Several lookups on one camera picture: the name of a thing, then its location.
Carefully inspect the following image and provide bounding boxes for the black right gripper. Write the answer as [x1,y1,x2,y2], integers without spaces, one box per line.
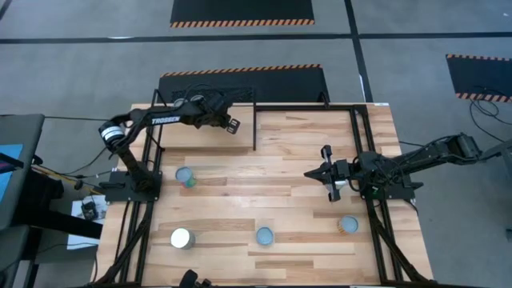
[303,144,355,202]

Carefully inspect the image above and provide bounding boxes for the black metal rig frame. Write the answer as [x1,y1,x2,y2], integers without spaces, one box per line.
[94,88,435,288]

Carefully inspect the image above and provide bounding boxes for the white paper sheet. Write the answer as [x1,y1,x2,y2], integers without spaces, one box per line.
[66,194,110,251]

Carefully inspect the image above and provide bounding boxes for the orange crate print can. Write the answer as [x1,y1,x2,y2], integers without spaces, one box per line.
[337,214,360,235]

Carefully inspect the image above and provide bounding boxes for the grey metal stand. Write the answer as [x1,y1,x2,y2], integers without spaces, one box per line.
[482,138,512,163]

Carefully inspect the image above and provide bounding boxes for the black floor cable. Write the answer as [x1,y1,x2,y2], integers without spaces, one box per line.
[468,84,512,143]

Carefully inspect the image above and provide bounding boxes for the wooden shelf board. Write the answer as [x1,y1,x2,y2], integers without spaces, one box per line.
[159,104,257,152]

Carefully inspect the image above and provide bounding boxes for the small black device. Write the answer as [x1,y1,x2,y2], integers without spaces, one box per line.
[81,201,100,221]

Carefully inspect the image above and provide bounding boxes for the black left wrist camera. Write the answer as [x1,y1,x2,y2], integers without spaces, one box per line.
[215,94,234,118]

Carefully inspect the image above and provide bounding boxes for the pink green labelled can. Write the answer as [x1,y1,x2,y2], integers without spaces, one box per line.
[174,166,198,189]

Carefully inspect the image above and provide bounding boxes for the black floor beam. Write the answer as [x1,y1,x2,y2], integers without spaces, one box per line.
[15,171,104,241]

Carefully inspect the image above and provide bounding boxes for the grey desk top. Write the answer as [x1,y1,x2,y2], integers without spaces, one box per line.
[0,114,46,231]

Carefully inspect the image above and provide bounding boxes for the dark rounded object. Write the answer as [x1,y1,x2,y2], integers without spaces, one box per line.
[178,269,213,288]

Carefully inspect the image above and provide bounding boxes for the short teal can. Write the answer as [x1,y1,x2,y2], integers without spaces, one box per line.
[255,226,275,246]

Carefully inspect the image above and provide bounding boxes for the pale pink orange can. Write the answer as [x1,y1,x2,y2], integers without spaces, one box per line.
[170,227,197,250]

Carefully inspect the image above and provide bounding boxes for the blue screen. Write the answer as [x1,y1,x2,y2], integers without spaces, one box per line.
[0,143,24,203]

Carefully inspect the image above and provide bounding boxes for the black hazard-striped floor mat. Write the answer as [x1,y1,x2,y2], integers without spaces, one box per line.
[170,0,316,29]
[157,63,331,105]
[445,54,512,104]

